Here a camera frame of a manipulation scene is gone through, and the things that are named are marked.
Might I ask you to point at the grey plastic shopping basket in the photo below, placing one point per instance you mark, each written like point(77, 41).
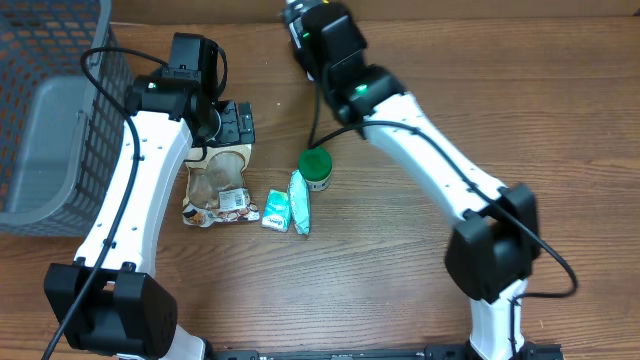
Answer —
point(60, 138)

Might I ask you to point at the teal white tissue packet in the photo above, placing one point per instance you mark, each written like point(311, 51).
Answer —
point(277, 212)

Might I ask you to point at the brown white snack bag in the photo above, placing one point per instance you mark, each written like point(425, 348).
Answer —
point(216, 192)

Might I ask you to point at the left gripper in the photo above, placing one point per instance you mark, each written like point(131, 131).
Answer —
point(227, 132)

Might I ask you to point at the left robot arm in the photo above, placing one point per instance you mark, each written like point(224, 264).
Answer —
point(107, 301)

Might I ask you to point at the teal tissue pack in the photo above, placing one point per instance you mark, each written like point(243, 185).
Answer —
point(299, 199)

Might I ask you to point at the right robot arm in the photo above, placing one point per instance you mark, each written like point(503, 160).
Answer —
point(492, 246)

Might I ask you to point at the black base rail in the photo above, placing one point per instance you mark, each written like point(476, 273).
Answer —
point(430, 352)

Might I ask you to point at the green lid seasoning jar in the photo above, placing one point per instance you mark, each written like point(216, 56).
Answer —
point(316, 165)

